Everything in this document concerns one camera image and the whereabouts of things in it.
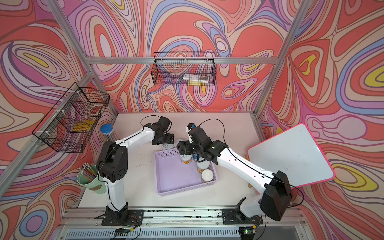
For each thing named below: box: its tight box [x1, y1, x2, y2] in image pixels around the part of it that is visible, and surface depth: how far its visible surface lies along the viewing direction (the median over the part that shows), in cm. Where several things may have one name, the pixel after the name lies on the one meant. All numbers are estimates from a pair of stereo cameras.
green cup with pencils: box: [77, 162, 107, 194], surface depth 75 cm
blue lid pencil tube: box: [100, 123, 116, 142], surface depth 89 cm
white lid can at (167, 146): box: [162, 144, 174, 150], surface depth 95 cm
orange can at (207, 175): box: [201, 169, 214, 182], surface depth 82 cm
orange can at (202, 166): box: [196, 160, 210, 174], surface depth 85 cm
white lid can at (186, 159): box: [180, 154, 193, 165], surface depth 90 cm
